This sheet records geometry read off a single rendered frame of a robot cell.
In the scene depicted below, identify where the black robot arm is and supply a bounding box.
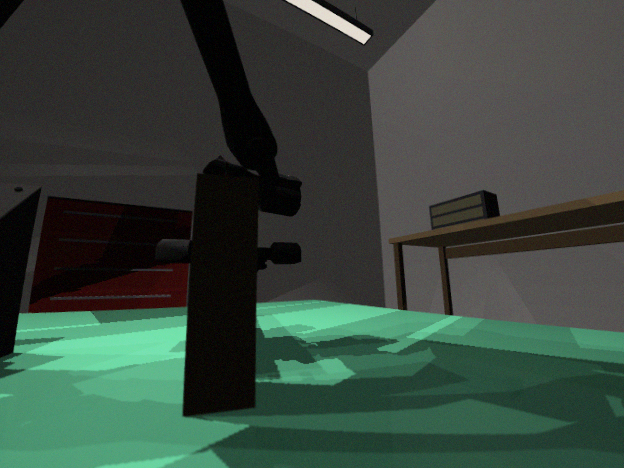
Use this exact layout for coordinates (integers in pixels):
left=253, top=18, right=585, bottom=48
left=180, top=0, right=302, bottom=217

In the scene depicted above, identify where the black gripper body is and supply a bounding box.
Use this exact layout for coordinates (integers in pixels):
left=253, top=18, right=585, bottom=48
left=155, top=239, right=301, bottom=264

